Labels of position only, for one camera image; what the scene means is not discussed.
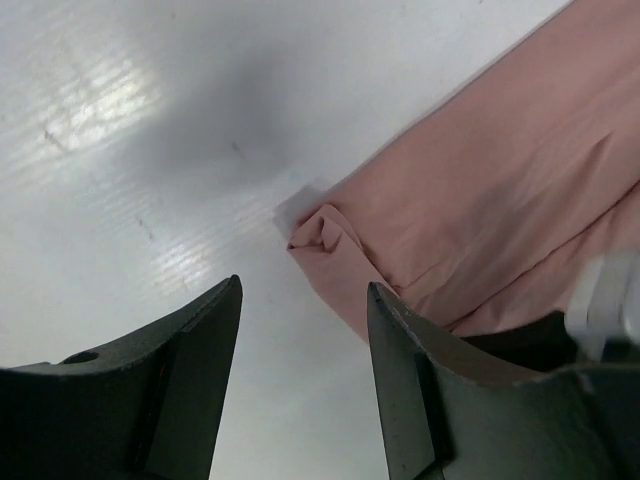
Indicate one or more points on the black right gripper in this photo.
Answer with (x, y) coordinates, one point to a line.
(539, 347)

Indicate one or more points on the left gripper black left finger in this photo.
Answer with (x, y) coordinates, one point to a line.
(147, 405)

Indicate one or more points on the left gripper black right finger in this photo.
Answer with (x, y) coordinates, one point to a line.
(449, 410)

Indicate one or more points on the dusty pink t-shirt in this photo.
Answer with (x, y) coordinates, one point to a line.
(482, 216)

